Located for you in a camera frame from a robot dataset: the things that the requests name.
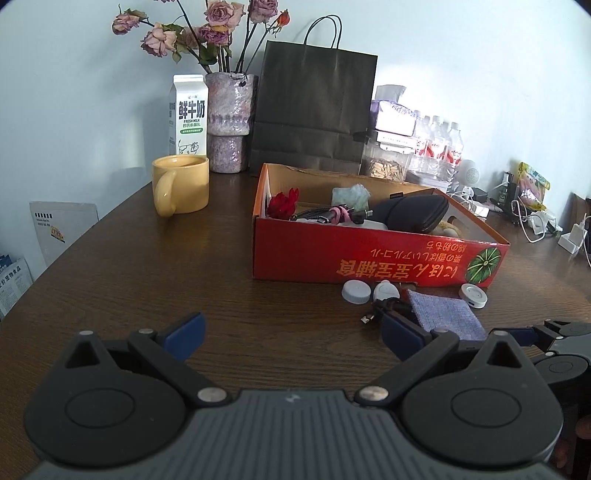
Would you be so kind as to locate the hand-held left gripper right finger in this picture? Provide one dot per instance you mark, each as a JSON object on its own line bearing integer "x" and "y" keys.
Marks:
{"x": 401, "y": 337}

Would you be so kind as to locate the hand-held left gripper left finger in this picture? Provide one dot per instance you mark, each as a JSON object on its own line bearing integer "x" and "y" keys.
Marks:
{"x": 184, "y": 337}

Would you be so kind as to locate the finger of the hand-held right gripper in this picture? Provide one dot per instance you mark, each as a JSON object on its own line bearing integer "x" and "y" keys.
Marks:
{"x": 519, "y": 336}

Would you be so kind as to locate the white round lid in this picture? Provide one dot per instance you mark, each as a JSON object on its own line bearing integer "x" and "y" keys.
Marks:
{"x": 385, "y": 291}

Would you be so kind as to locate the round white capped container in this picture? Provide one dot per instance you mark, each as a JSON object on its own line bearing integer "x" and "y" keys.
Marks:
{"x": 473, "y": 295}

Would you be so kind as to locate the white ridged bottle cap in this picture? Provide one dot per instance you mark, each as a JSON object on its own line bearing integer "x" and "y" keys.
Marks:
{"x": 355, "y": 291}

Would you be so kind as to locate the red cardboard box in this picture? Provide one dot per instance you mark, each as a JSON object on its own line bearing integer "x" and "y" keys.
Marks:
{"x": 369, "y": 258}

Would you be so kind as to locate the yellow and white plush toy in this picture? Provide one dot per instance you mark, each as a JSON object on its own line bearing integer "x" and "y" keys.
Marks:
{"x": 450, "y": 227}

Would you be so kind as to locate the dark blue zip pouch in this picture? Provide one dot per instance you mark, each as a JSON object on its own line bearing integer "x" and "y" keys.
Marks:
{"x": 411, "y": 212}

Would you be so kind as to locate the iridescent plastic bag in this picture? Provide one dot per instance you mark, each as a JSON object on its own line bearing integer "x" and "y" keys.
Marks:
{"x": 355, "y": 194}

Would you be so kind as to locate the red artificial rose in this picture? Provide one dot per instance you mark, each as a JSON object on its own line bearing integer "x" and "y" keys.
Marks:
{"x": 281, "y": 205}

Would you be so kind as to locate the person's right hand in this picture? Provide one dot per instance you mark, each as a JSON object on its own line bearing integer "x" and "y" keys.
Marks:
{"x": 583, "y": 427}

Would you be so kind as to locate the white plug adapter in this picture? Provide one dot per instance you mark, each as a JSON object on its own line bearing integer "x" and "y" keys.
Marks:
{"x": 572, "y": 240}

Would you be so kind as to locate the white flat charger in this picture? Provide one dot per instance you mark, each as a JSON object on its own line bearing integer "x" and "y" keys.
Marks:
{"x": 481, "y": 210}

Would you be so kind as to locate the black upright device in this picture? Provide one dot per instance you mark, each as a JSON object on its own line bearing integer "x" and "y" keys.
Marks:
{"x": 505, "y": 198}

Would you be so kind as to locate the black power adapter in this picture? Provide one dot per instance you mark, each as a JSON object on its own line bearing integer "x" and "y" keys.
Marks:
{"x": 480, "y": 194}

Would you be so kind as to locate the yellow mug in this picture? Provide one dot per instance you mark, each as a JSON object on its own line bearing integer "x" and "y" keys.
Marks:
{"x": 184, "y": 189}

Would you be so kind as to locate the yellow snack bag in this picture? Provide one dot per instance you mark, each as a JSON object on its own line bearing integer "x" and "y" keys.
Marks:
{"x": 531, "y": 187}

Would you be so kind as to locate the white printed carton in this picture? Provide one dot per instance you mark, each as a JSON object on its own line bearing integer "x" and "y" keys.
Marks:
{"x": 60, "y": 226}

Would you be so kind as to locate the clear jar of seeds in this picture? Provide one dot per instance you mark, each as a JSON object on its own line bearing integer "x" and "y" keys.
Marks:
{"x": 383, "y": 168}

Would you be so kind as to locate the blue white printed boxes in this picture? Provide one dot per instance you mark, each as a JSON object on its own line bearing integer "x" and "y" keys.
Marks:
{"x": 14, "y": 286}

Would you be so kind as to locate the clear water bottle red label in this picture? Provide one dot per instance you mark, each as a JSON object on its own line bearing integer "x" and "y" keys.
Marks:
{"x": 435, "y": 147}
{"x": 452, "y": 153}
{"x": 420, "y": 144}

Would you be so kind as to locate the white flat box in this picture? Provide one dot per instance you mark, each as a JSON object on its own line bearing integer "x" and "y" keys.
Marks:
{"x": 397, "y": 141}

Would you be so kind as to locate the purple wrapped tissue pack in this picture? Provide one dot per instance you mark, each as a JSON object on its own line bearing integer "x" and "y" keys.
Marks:
{"x": 392, "y": 122}

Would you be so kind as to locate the purple textured vase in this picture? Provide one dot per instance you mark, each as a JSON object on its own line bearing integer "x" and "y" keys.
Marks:
{"x": 228, "y": 124}

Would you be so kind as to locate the white green milk carton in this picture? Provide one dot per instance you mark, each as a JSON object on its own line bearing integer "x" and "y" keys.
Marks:
{"x": 191, "y": 115}

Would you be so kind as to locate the black paper bag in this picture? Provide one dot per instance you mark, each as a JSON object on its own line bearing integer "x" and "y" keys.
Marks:
{"x": 314, "y": 101}

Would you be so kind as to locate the bunch of dried roses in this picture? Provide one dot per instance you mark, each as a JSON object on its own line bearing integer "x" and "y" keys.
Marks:
{"x": 159, "y": 41}

